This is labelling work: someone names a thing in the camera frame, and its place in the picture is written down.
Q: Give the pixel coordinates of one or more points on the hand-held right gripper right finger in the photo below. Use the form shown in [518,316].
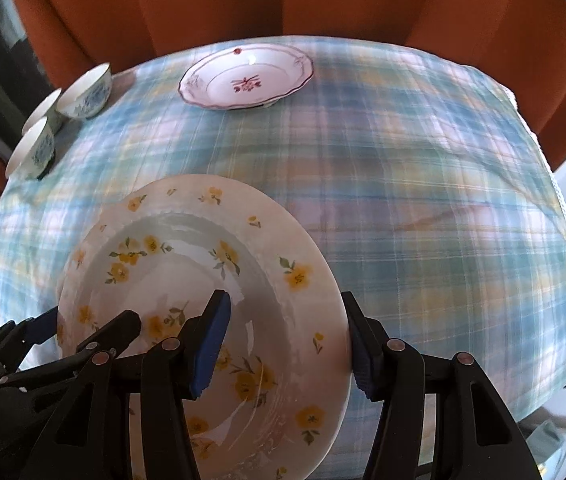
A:
[363,360]

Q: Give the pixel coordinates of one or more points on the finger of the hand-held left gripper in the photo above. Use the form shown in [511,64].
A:
[43,325]
[115,330]

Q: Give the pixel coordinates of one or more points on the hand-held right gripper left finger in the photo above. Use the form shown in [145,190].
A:
[212,341]

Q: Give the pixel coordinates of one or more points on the yellow floral plate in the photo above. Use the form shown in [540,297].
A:
[173,240]

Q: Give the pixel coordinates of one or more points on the white plate red floral pattern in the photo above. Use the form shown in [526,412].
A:
[223,82]

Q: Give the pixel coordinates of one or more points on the white bowl blue floral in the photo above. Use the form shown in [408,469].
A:
[47,109]
[33,152]
[85,92]

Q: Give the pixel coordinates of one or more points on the plaid tablecloth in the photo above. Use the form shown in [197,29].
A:
[388,185]

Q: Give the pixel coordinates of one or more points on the pale crumpled cloth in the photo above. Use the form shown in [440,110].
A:
[553,440]

